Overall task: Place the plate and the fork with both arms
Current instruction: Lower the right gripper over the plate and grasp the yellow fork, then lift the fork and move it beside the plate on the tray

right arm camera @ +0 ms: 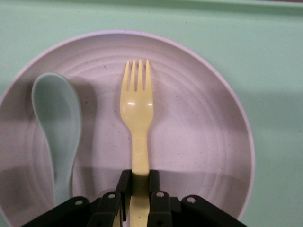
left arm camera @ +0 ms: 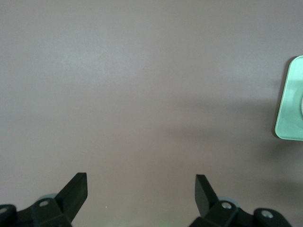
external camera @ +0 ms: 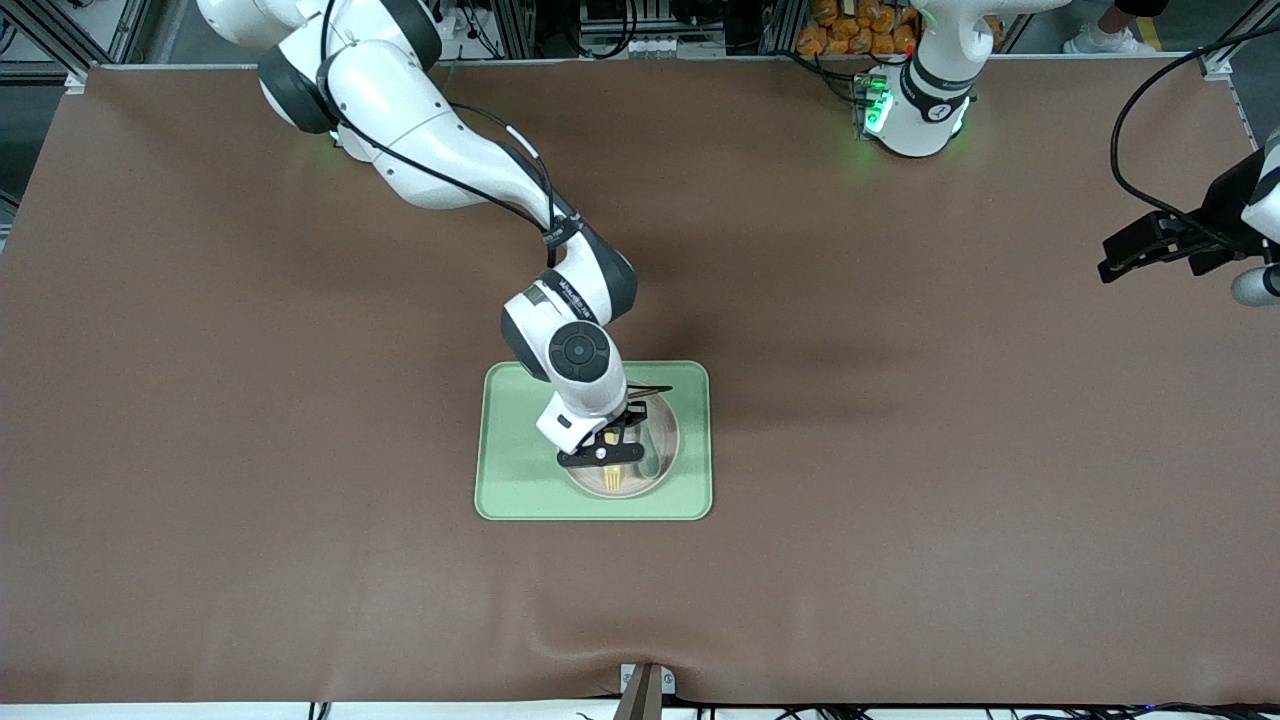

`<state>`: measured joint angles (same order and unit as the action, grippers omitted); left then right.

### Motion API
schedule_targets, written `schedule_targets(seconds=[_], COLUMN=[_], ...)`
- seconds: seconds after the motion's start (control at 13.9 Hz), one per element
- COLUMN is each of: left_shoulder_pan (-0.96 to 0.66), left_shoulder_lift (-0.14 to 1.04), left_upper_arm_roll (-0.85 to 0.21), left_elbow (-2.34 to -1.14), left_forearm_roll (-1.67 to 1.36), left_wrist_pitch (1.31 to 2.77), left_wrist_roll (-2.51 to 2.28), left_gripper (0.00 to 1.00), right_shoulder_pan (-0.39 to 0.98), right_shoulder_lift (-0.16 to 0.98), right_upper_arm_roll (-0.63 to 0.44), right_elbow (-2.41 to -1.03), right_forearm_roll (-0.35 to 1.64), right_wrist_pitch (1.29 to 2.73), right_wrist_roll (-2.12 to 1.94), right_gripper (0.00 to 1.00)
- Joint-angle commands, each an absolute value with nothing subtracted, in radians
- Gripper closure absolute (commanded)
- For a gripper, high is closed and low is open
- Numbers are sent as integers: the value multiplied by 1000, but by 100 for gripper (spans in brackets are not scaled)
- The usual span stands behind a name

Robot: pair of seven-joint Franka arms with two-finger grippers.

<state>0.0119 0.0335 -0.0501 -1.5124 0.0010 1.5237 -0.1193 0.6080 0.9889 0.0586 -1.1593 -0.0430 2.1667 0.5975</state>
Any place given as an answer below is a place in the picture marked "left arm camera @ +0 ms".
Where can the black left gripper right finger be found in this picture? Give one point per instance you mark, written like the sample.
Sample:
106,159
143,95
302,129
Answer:
206,201

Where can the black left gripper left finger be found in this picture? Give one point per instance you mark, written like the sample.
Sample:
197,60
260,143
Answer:
69,201

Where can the light green rectangular tray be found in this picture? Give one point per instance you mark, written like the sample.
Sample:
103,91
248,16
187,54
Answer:
290,113

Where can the brown table mat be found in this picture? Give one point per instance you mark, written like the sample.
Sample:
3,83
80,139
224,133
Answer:
142,94

